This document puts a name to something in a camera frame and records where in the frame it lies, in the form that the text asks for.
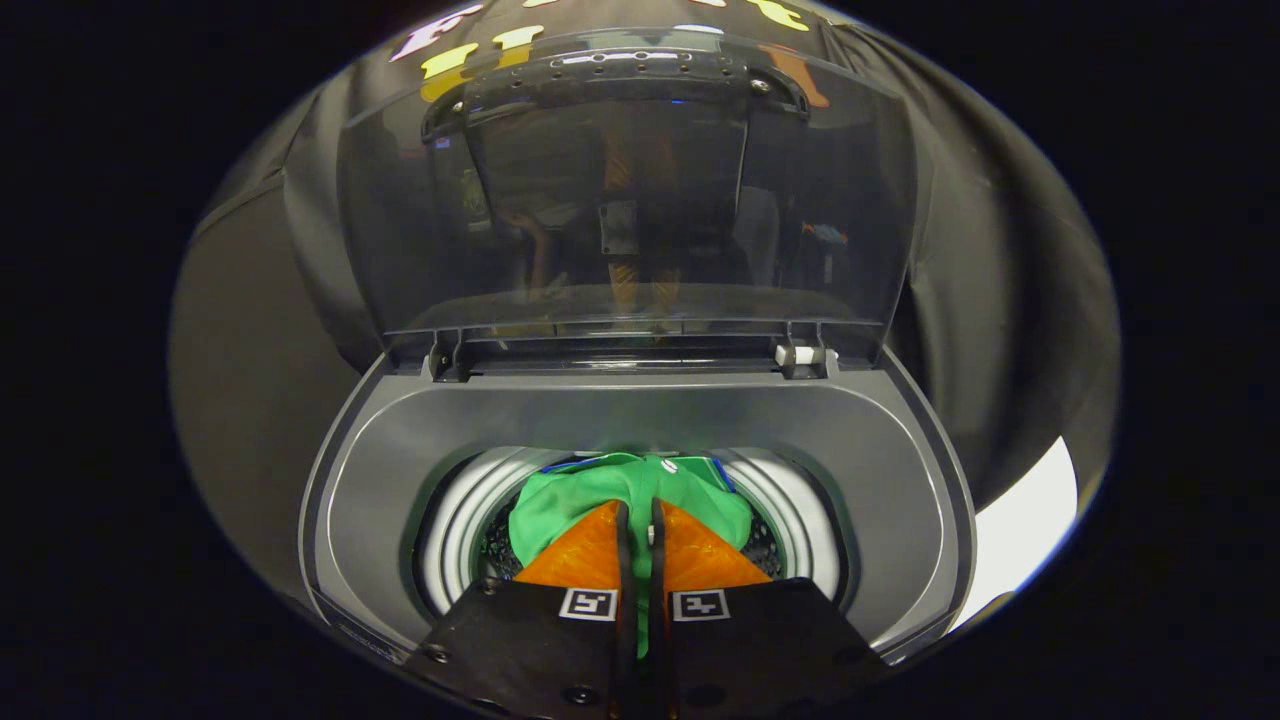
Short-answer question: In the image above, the green polo shirt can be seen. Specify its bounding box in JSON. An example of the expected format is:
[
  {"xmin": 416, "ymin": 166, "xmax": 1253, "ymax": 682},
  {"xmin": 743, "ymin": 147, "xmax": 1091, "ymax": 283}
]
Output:
[{"xmin": 508, "ymin": 452, "xmax": 754, "ymax": 661}]

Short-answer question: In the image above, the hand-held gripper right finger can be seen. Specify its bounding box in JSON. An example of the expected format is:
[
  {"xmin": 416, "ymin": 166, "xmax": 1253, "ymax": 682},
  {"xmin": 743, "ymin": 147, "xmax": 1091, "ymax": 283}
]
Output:
[{"xmin": 649, "ymin": 497, "xmax": 893, "ymax": 720}]

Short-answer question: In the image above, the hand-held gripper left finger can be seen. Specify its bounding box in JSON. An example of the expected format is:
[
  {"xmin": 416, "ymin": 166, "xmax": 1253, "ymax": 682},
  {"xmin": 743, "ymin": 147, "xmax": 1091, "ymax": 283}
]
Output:
[{"xmin": 405, "ymin": 499, "xmax": 640, "ymax": 720}]

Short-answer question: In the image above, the white table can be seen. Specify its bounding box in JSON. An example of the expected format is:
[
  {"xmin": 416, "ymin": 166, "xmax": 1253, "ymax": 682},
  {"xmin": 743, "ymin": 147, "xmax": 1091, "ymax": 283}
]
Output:
[{"xmin": 944, "ymin": 435, "xmax": 1080, "ymax": 634}]

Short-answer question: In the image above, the dark transparent washing machine lid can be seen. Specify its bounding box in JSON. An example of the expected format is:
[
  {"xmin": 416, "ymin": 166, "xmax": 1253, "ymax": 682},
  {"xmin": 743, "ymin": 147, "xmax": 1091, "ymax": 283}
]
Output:
[{"xmin": 335, "ymin": 27, "xmax": 920, "ymax": 383}]

